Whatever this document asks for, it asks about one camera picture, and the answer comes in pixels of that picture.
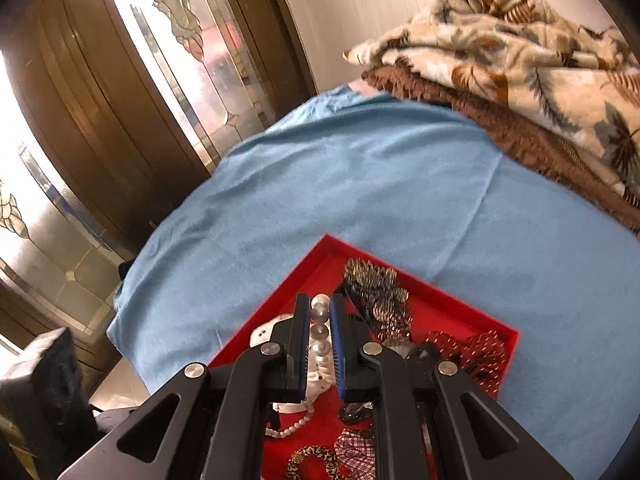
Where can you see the light blue cloth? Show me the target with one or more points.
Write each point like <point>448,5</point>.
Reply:
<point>400,185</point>

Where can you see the dark floral scrunchie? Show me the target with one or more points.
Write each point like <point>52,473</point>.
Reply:
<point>420,352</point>

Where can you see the wooden door with glass pane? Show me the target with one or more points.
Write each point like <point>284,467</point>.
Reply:
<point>100,110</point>

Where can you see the brown ribbed blanket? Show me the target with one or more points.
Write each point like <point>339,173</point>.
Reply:
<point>525,135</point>

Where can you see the red dotted bow scrunchie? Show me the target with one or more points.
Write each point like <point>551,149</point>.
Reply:
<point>480,355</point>

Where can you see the white spotted scrunchie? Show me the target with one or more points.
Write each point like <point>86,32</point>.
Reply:
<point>265,332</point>

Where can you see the leopard print scrunchie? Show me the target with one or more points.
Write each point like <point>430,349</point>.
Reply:
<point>305,455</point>

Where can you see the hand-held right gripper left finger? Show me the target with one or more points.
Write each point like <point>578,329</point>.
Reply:
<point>306,340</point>

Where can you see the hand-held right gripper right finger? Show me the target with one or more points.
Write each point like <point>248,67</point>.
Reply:
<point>336,345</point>

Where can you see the cream leaf print blanket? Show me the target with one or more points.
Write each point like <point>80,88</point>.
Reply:
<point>525,60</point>

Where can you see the red tray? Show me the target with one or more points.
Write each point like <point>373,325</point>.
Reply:
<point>325,272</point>

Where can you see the red white checked scrunchie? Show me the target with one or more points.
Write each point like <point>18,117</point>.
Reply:
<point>355,452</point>

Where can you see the pink bed sheet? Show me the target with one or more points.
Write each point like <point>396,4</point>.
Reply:
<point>365,89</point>

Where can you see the brown gold sequin scrunchie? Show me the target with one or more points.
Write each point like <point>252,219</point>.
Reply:
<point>375,295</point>

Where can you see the small pearl bead strand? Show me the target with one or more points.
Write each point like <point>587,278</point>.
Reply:
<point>295,425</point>

